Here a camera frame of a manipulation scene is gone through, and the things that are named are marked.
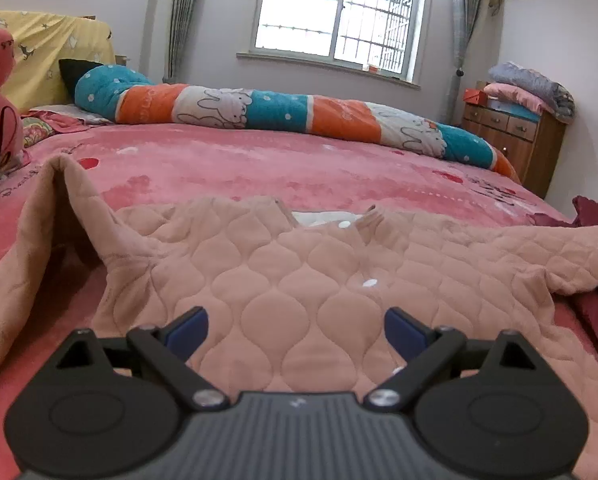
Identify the folded pink blanket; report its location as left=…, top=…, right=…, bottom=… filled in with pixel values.
left=483, top=82, right=556, bottom=114

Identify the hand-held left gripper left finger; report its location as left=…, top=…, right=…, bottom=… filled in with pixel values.
left=54, top=306, right=232, bottom=413

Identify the pink fleece bed blanket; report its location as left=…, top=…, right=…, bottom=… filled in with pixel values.
left=0, top=119, right=587, bottom=480

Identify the wooden dresser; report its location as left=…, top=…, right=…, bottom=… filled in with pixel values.
left=462, top=102, right=568, bottom=199

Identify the floral pillow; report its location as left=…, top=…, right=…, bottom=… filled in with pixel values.
left=21, top=122, right=54, bottom=150

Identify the barred window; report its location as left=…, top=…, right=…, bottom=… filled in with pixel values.
left=236, top=0, right=423, bottom=91

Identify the rolled teal orange bunny quilt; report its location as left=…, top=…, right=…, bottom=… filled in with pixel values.
left=74, top=64, right=523, bottom=184

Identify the pink quilted jacket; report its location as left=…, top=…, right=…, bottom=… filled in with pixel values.
left=0, top=155, right=598, bottom=480

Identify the crumpled pink cloth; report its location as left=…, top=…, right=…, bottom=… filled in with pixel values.
left=21, top=109, right=92, bottom=134

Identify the red box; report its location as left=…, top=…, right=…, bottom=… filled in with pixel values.
left=463, top=87, right=498, bottom=106

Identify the folded teal blanket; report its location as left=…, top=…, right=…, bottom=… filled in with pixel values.
left=489, top=100, right=543, bottom=124

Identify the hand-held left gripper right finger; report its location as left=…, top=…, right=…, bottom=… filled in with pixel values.
left=363, top=306, right=540, bottom=412

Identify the folded grey blue blanket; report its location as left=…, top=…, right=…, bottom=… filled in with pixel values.
left=486, top=61, right=576, bottom=122

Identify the black pillow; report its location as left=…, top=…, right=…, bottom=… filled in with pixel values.
left=59, top=58, right=104, bottom=96

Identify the grey checked curtain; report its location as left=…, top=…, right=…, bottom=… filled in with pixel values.
left=446, top=0, right=486, bottom=126
left=164, top=0, right=206, bottom=84

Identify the yellow printed headboard cover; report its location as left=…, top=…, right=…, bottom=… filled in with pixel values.
left=0, top=10, right=116, bottom=114

